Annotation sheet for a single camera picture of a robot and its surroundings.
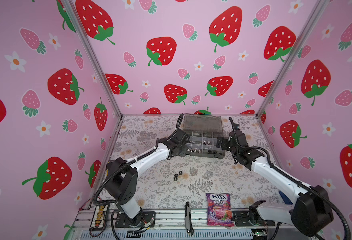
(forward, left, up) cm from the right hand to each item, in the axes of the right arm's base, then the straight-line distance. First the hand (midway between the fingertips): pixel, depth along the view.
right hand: (224, 138), depth 84 cm
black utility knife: (-40, +17, -17) cm, 47 cm away
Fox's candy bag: (-34, +1, -17) cm, 38 cm away
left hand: (-6, +24, -7) cm, 26 cm away
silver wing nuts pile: (0, +16, -16) cm, 23 cm away
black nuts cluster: (-18, +26, -17) cm, 36 cm away
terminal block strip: (-45, +61, -16) cm, 77 cm away
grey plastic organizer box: (+20, +11, -18) cm, 29 cm away
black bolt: (0, +4, -17) cm, 18 cm away
